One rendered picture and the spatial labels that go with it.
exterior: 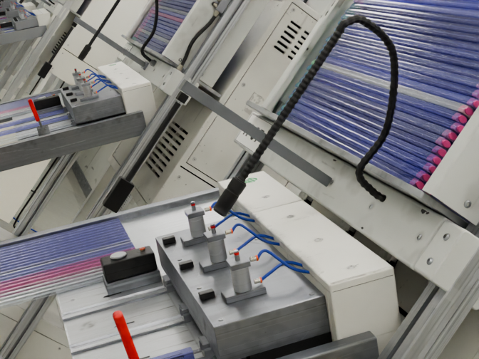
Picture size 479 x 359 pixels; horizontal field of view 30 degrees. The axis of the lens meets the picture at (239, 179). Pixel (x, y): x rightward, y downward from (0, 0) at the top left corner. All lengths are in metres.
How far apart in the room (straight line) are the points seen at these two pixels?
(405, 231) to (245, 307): 0.21
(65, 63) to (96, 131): 3.26
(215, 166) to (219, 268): 1.31
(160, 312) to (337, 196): 0.29
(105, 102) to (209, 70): 0.29
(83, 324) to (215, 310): 0.25
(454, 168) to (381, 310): 0.19
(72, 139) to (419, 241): 1.46
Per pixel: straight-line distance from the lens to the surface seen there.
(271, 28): 2.43
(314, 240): 1.14
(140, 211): 1.62
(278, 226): 1.21
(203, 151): 2.43
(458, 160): 0.99
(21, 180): 5.72
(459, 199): 1.01
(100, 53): 5.63
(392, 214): 1.10
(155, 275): 1.31
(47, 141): 2.35
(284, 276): 1.10
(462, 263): 1.00
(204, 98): 1.19
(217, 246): 1.15
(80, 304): 1.30
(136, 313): 1.23
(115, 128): 2.37
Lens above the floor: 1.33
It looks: 2 degrees down
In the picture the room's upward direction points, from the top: 34 degrees clockwise
